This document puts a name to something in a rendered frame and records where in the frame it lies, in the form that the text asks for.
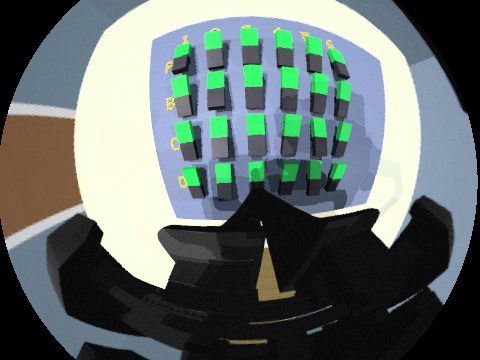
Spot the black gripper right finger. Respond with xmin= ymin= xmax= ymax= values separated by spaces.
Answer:
xmin=257 ymin=188 xmax=380 ymax=293

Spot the blue switch panel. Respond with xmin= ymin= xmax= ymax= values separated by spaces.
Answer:
xmin=149 ymin=15 xmax=387 ymax=221

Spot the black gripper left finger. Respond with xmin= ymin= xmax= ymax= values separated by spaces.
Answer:
xmin=157 ymin=188 xmax=267 ymax=289

